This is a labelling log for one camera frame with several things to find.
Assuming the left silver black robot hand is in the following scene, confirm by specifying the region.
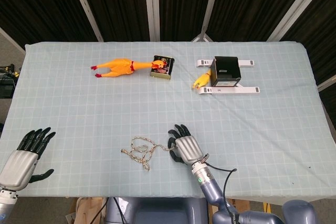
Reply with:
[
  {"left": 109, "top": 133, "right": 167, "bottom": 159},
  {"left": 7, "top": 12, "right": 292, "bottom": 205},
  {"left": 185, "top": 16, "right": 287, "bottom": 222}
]
[{"left": 0, "top": 126, "right": 56, "bottom": 192}]

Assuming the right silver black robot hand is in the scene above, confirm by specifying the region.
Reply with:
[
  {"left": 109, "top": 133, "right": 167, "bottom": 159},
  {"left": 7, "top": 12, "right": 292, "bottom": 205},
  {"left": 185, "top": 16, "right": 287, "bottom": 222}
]
[{"left": 167, "top": 123, "right": 210, "bottom": 166}]

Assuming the beige braided rope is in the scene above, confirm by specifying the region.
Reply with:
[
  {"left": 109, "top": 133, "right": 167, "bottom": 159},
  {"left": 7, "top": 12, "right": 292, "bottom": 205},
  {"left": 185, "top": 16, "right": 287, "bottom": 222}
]
[{"left": 120, "top": 136, "right": 176, "bottom": 173}]

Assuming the light blue checked tablecloth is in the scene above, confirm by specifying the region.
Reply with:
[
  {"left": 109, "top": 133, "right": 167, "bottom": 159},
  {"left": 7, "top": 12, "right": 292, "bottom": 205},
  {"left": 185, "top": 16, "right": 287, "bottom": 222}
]
[{"left": 0, "top": 40, "right": 336, "bottom": 206}]

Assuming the grey-blue robot torso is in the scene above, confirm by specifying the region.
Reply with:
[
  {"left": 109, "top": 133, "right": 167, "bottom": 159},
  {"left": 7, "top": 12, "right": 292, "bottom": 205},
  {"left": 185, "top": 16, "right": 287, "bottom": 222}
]
[{"left": 104, "top": 196, "right": 209, "bottom": 224}]

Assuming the small yellow rubber duck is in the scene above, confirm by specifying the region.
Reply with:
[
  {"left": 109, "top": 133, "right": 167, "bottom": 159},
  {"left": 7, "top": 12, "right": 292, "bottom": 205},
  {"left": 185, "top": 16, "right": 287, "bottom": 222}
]
[{"left": 193, "top": 68, "right": 212, "bottom": 90}]

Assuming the black rectangular tin can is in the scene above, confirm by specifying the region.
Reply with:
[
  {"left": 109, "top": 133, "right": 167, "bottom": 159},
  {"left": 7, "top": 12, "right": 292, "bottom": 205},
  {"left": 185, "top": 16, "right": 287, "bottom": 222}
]
[{"left": 150, "top": 55, "right": 176, "bottom": 81}]

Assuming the light wooden board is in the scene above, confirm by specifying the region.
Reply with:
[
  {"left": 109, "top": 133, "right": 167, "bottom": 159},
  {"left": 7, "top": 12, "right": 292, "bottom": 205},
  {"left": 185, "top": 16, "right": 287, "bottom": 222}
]
[{"left": 65, "top": 197, "right": 107, "bottom": 224}]

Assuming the black equipment with yellow parts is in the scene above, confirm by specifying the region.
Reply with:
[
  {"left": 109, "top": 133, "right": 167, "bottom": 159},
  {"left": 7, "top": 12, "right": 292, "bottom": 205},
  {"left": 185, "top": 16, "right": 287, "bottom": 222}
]
[{"left": 0, "top": 63, "right": 19, "bottom": 99}]

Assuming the black open cardboard box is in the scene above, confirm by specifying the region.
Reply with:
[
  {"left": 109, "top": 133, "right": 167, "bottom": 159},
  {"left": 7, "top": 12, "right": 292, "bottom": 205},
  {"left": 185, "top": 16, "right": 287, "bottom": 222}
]
[{"left": 209, "top": 56, "right": 242, "bottom": 88}]

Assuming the large orange rubber chicken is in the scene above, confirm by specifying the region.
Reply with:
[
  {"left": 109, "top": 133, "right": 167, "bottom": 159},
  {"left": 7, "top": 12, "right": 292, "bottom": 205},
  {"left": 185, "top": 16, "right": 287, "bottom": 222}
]
[{"left": 90, "top": 58, "right": 166, "bottom": 78}]

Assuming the black backdrop curtain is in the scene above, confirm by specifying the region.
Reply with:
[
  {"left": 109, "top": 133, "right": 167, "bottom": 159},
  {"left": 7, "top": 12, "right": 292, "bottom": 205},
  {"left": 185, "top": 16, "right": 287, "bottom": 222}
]
[{"left": 0, "top": 0, "right": 336, "bottom": 120}]

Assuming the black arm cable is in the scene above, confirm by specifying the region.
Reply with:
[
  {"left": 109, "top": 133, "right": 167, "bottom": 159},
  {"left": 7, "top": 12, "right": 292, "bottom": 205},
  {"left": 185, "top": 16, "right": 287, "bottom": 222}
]
[{"left": 201, "top": 153, "right": 238, "bottom": 213}]

